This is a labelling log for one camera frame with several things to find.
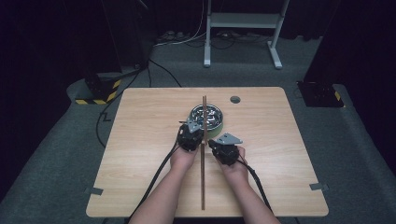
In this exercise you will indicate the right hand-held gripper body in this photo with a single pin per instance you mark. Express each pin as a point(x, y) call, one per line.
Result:
point(227, 151)

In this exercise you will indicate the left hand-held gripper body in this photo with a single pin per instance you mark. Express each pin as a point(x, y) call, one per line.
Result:
point(189, 138)

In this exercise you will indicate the dark power strip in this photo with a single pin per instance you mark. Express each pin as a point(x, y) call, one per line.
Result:
point(171, 35)

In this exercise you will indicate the grey tape piece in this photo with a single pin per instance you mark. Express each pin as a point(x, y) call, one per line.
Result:
point(95, 191)
point(319, 186)

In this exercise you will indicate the thin dark tool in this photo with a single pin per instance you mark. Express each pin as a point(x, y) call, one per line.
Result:
point(182, 122)

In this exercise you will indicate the round green coaster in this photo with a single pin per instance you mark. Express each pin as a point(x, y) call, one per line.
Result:
point(216, 132)

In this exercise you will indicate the white metal stand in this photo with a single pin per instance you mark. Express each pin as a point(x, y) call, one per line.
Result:
point(243, 20)

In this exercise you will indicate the person's left hand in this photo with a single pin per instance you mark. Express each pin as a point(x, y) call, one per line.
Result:
point(183, 158)

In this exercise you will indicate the shiny metal bowl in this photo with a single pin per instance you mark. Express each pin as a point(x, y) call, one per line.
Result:
point(214, 115)

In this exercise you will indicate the person's right hand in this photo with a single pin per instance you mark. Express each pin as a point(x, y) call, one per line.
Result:
point(236, 169)

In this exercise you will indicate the black yellow striped base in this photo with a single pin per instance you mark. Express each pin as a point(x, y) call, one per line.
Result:
point(104, 93)

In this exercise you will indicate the black box with yellow stripe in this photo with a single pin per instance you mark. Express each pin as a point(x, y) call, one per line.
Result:
point(320, 95)

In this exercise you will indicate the pile of metal screws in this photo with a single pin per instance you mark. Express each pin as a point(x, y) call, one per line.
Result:
point(214, 116)

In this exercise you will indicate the round grey table grommet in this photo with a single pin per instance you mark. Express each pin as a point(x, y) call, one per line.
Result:
point(235, 99)

